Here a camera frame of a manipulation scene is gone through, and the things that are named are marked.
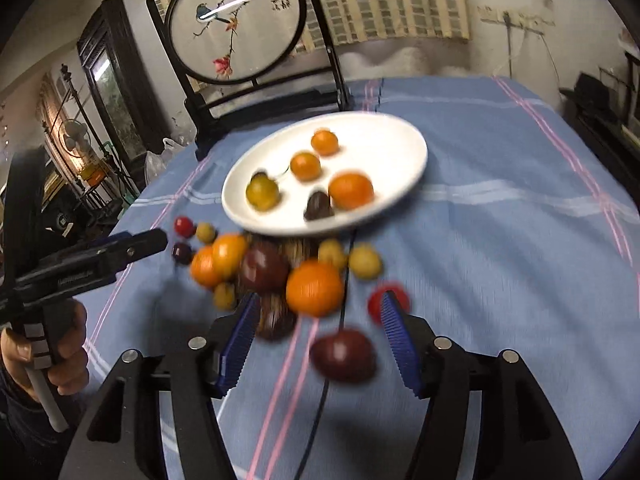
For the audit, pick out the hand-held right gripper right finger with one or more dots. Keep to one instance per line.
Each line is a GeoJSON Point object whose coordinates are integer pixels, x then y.
{"type": "Point", "coordinates": [400, 345]}

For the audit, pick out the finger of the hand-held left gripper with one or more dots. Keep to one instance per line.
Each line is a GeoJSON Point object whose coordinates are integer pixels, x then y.
{"type": "Point", "coordinates": [140, 246]}

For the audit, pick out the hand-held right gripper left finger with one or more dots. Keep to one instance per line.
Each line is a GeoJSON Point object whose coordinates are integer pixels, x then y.
{"type": "Point", "coordinates": [245, 340]}

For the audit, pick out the small yellow green tomato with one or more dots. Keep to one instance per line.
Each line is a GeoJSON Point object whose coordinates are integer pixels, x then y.
{"type": "Point", "coordinates": [332, 254]}
{"type": "Point", "coordinates": [364, 261]}
{"type": "Point", "coordinates": [224, 295]}
{"type": "Point", "coordinates": [205, 232]}

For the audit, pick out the dark purple plum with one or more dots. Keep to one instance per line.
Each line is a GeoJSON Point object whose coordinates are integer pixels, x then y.
{"type": "Point", "coordinates": [342, 355]}

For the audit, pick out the dark purple tomato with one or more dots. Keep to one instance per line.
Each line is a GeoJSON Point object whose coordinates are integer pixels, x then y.
{"type": "Point", "coordinates": [262, 266]}

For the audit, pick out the yellow orange mandarin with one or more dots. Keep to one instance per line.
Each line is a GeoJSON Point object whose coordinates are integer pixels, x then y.
{"type": "Point", "coordinates": [230, 255]}

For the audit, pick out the white oval plate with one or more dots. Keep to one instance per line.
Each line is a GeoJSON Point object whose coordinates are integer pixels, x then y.
{"type": "Point", "coordinates": [380, 160]}

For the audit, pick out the person's left hand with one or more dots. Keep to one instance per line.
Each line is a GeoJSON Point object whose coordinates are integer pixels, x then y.
{"type": "Point", "coordinates": [76, 360]}

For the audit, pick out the orange container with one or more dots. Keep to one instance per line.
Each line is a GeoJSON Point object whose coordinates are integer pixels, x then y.
{"type": "Point", "coordinates": [95, 175]}

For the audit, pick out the clear plastic bag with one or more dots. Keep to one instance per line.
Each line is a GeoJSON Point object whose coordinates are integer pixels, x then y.
{"type": "Point", "coordinates": [160, 157]}

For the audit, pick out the standing fan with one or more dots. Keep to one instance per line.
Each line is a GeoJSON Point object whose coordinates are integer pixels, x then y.
{"type": "Point", "coordinates": [75, 137]}

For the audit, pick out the blue striped tablecloth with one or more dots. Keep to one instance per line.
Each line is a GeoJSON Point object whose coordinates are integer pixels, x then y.
{"type": "Point", "coordinates": [500, 260]}

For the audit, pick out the black glass door cabinet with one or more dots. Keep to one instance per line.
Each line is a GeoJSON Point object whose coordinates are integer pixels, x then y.
{"type": "Point", "coordinates": [115, 95]}

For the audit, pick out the round embroidered bird screen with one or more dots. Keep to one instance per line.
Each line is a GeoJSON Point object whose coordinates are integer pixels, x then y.
{"type": "Point", "coordinates": [240, 20]}

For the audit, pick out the dark wooden furniture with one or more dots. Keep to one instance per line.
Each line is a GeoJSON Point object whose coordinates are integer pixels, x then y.
{"type": "Point", "coordinates": [600, 130]}

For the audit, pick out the black hat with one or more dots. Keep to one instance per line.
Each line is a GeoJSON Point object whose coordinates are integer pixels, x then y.
{"type": "Point", "coordinates": [587, 91]}

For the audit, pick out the checked curtain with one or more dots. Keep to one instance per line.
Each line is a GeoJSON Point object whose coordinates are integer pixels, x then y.
{"type": "Point", "coordinates": [390, 0]}

